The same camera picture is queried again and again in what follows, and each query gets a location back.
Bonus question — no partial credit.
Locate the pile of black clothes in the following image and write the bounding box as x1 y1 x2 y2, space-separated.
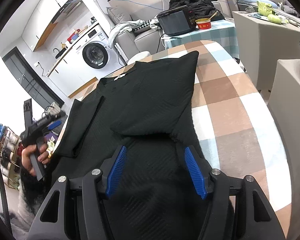
169 0 227 22

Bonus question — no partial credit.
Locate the houndstooth cloth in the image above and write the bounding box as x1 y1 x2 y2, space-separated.
133 19 161 33

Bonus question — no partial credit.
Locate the white washing machine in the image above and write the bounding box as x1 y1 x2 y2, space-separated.
72 22 118 71

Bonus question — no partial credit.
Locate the white base cabinet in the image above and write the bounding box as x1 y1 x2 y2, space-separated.
47 37 90 98

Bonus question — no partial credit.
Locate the black cable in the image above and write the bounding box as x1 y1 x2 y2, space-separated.
0 144 13 233

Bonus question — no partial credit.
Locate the white grey cloth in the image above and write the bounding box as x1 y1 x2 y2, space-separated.
107 19 144 49

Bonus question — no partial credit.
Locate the beige chair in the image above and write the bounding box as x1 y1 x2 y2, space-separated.
267 59 300 240

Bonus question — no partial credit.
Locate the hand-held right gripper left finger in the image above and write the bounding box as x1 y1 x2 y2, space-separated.
27 145 128 240

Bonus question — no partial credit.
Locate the white wall cabinet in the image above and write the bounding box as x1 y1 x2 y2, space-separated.
21 0 84 52

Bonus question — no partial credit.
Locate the white round stool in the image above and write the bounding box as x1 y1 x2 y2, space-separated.
126 51 150 64

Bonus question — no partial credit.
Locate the metal shoe rack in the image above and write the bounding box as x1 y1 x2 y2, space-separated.
0 122 25 188

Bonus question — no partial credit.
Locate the plaid blanket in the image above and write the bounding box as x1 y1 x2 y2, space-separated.
54 40 293 240

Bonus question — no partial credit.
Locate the grey range hood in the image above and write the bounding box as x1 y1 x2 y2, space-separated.
57 0 82 15

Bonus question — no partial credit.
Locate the person's left hand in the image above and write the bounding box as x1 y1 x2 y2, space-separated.
21 142 52 176

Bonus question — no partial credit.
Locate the grey side cabinet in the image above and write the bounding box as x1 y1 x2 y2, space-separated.
231 10 300 92

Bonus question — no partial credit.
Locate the red snack packet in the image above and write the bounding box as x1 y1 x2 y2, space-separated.
195 17 212 30

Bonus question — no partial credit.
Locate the black t-shirt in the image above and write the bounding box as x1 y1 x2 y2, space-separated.
27 50 237 240

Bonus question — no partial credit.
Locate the grey sofa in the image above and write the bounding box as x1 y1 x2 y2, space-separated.
106 0 230 64

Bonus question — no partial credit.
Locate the green toy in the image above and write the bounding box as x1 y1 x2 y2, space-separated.
256 0 282 25

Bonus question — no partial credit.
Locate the person's left forearm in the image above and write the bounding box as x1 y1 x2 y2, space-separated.
17 166 53 215

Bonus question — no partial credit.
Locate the black bag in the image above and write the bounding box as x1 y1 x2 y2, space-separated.
156 5 198 37

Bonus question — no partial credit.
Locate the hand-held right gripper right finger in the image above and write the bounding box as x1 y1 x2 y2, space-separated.
184 145 287 240

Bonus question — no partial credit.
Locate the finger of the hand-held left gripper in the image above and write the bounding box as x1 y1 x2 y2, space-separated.
46 120 63 131

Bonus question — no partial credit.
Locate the teal checked tablecloth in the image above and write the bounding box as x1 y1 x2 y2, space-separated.
164 19 240 60

